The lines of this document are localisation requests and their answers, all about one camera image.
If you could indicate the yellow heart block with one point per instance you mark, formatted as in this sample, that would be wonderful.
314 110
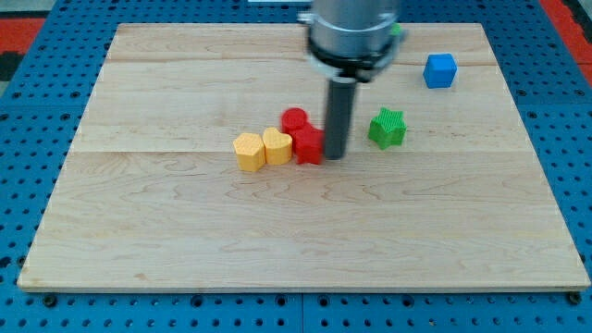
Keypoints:
278 146

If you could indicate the red star block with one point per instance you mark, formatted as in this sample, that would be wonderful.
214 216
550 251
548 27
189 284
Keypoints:
308 144

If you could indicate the small green block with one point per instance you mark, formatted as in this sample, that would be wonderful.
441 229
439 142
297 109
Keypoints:
396 29

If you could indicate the yellow pentagon block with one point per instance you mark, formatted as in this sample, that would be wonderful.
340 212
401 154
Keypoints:
250 151

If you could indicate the red cylinder block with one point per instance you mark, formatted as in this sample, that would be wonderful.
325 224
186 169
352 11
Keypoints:
293 119

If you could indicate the wooden board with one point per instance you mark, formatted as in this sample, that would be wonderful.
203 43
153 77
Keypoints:
150 197

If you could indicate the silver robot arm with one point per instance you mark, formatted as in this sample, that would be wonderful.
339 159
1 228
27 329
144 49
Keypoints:
351 40

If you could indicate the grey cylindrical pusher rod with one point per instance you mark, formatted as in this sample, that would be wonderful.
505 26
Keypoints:
339 106

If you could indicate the green star block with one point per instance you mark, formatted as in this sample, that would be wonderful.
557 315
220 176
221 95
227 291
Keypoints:
388 128

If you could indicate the blue cube block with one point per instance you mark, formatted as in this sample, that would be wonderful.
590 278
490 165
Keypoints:
440 71

